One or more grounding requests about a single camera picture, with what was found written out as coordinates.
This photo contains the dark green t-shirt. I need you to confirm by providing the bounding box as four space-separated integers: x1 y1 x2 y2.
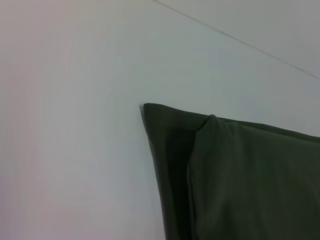
142 102 320 240

